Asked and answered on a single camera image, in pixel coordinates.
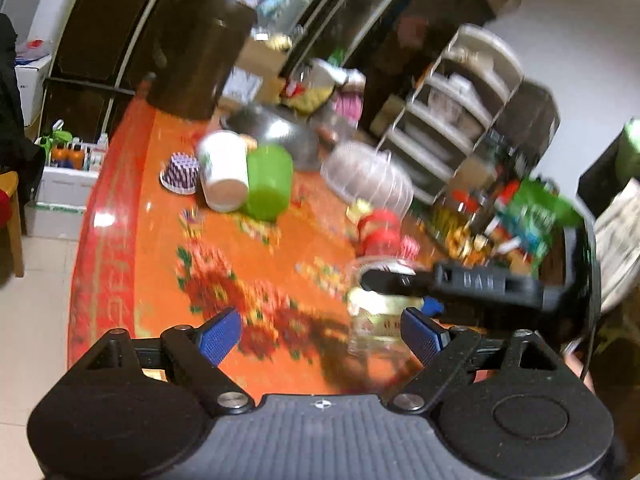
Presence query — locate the clear glass jar cream label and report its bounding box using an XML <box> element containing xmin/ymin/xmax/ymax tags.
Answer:
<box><xmin>346</xmin><ymin>256</ymin><xmax>426</xmax><ymax>356</ymax></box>

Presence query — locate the green plastic cup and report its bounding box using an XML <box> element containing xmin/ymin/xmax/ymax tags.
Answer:
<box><xmin>244</xmin><ymin>144</ymin><xmax>294</xmax><ymax>221</ymax></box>

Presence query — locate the white paper cup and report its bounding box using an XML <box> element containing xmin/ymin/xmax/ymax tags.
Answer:
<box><xmin>195</xmin><ymin>130</ymin><xmax>248</xmax><ymax>212</ymax></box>

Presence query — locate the red labelled glass jar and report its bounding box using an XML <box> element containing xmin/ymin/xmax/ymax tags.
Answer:
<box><xmin>357</xmin><ymin>209</ymin><xmax>420</xmax><ymax>260</ymax></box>

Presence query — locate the tray of dried peels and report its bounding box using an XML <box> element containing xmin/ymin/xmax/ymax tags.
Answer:
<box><xmin>424</xmin><ymin>209</ymin><xmax>532</xmax><ymax>276</ymax></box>

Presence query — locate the red lid pickle jar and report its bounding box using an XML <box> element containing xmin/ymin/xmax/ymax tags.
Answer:
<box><xmin>428</xmin><ymin>190</ymin><xmax>480</xmax><ymax>242</ymax></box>

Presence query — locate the green snack bag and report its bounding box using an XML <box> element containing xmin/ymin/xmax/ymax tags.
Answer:
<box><xmin>498</xmin><ymin>179</ymin><xmax>584</xmax><ymax>276</ymax></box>

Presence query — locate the white mesh food cover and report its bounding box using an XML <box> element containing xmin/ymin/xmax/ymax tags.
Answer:
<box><xmin>320</xmin><ymin>141</ymin><xmax>413</xmax><ymax>219</ymax></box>

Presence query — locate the purple polka dot cupcake liner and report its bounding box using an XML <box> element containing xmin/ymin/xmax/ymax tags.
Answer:
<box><xmin>160</xmin><ymin>152</ymin><xmax>200</xmax><ymax>195</ymax></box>

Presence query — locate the steel colander bowl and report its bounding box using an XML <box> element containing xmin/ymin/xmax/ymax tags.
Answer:
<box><xmin>220</xmin><ymin>103</ymin><xmax>320</xmax><ymax>172</ymax></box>

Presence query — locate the white box of bottles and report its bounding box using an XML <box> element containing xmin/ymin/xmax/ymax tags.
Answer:
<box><xmin>25</xmin><ymin>119</ymin><xmax>108</xmax><ymax>240</ymax></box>

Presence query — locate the white tiered dish rack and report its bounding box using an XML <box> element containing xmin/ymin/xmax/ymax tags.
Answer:
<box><xmin>378</xmin><ymin>24</ymin><xmax>524</xmax><ymax>204</ymax></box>

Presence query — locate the cardboard box with label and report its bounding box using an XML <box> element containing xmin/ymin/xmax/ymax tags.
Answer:
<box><xmin>218</xmin><ymin>38</ymin><xmax>286</xmax><ymax>110</ymax></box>

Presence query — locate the dark wooden cabinet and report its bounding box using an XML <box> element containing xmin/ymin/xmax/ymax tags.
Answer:
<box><xmin>40</xmin><ymin>0</ymin><xmax>495</xmax><ymax>141</ymax></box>

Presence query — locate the brown plastic pitcher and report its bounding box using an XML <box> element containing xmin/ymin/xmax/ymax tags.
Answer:
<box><xmin>146</xmin><ymin>0</ymin><xmax>257</xmax><ymax>122</ymax></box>

